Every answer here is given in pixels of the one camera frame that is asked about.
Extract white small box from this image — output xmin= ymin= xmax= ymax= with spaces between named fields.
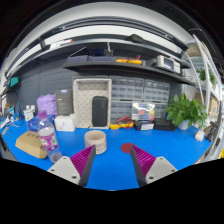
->
xmin=54 ymin=114 xmax=76 ymax=132

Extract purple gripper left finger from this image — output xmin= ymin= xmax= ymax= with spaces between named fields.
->
xmin=48 ymin=145 xmax=96 ymax=187

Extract dark grey product box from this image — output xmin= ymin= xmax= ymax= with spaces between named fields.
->
xmin=55 ymin=89 xmax=73 ymax=116

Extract grey drawer organizer cabinet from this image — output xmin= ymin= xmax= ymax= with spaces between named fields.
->
xmin=111 ymin=76 xmax=170 ymax=122

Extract yellow red tool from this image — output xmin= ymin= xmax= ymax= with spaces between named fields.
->
xmin=110 ymin=116 xmax=134 ymax=130

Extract white metal rack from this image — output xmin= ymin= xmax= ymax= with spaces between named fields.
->
xmin=183 ymin=35 xmax=222 ymax=122

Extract clear box colourful parts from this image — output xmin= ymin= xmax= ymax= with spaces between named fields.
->
xmin=131 ymin=103 xmax=155 ymax=121

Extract purple plastic bag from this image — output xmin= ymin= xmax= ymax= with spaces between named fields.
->
xmin=37 ymin=94 xmax=57 ymax=115

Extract dark wall shelf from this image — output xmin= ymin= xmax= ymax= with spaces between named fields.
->
xmin=63 ymin=56 xmax=194 ymax=86

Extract black flat case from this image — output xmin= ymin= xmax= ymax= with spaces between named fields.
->
xmin=154 ymin=118 xmax=176 ymax=131

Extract yellow tool on shelf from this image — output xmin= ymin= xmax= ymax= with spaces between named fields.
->
xmin=115 ymin=55 xmax=142 ymax=65

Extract clear plastic water bottle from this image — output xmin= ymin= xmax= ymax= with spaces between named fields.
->
xmin=38 ymin=110 xmax=62 ymax=163

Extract red round coaster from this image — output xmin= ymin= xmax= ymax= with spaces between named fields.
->
xmin=121 ymin=143 xmax=133 ymax=153

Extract black labelled case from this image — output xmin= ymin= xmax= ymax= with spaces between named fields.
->
xmin=134 ymin=120 xmax=154 ymax=131

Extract green potted plant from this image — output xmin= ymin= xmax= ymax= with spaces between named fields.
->
xmin=165 ymin=94 xmax=207 ymax=129

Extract tan cardboard box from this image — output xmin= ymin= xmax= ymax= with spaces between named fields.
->
xmin=15 ymin=131 xmax=47 ymax=159

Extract black rectangular speaker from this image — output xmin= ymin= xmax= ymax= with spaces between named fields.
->
xmin=92 ymin=96 xmax=108 ymax=127

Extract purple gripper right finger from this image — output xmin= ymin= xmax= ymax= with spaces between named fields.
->
xmin=130 ymin=146 xmax=177 ymax=187

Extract white electronic instrument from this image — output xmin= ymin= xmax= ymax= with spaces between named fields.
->
xmin=145 ymin=55 xmax=181 ymax=73

